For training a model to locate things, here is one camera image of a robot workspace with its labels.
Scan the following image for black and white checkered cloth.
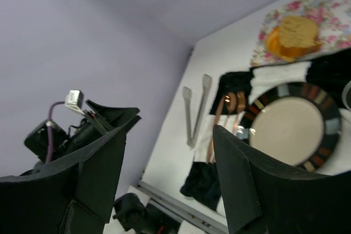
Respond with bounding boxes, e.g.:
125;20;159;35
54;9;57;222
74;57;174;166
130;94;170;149
180;49;350;214

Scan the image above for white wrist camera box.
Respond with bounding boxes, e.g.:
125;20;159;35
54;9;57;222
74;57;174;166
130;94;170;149
64;90;84;115

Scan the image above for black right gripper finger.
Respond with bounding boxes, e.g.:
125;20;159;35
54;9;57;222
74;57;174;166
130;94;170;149
213;125;350;233

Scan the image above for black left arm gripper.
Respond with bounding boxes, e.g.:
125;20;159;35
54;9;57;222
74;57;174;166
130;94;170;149
1;100;141;233

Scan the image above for round plate with mosaic rim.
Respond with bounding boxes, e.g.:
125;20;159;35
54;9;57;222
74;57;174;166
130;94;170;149
235;82;342;172

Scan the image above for brown bread slice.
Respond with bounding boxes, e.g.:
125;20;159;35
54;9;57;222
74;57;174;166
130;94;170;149
278;15;322;59

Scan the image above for copper spoon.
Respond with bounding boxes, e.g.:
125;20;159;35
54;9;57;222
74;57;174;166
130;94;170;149
207;92;237;163

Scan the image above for silver metal tongs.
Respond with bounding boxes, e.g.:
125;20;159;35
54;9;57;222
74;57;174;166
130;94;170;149
182;73;213;147

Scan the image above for aluminium table rail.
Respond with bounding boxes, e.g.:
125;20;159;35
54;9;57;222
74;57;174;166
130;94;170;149
139;180;229;233

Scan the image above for orange bread piece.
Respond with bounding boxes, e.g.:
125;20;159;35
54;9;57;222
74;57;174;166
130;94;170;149
265;26;295;62

